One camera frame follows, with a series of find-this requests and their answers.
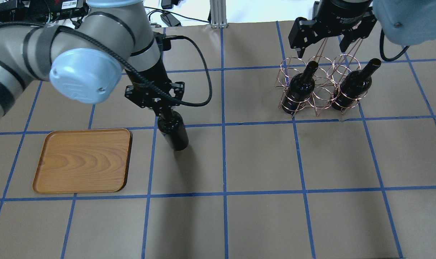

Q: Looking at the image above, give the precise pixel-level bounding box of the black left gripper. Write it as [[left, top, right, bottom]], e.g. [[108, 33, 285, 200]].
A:
[[123, 61, 185, 118]]

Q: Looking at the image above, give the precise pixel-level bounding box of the dark wine bottle far end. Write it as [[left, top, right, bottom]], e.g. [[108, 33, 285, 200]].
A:
[[331, 58, 381, 111]]

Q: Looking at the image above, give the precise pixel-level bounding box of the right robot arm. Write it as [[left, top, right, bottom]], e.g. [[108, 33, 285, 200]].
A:
[[288, 0, 436, 62]]

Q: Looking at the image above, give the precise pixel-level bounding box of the aluminium frame post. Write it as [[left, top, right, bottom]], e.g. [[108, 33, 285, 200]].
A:
[[210, 0, 228, 28]]

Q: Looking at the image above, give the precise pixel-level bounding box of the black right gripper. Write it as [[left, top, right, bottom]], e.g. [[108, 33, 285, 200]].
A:
[[288, 0, 377, 58]]

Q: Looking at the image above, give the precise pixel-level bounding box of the black power adapter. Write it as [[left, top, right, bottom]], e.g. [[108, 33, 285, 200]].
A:
[[312, 1, 320, 20]]

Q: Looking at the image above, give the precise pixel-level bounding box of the dark wine bottle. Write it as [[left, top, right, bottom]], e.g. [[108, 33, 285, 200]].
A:
[[281, 61, 319, 115], [157, 108, 189, 151]]

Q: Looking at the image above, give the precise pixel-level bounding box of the copper wire bottle basket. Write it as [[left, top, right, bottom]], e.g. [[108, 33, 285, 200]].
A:
[[274, 39, 368, 118]]

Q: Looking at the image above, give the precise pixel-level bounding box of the wooden tray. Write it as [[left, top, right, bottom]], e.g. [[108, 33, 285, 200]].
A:
[[32, 128, 132, 194]]

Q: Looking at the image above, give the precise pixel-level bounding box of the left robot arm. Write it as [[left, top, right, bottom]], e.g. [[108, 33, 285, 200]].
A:
[[0, 0, 185, 120]]

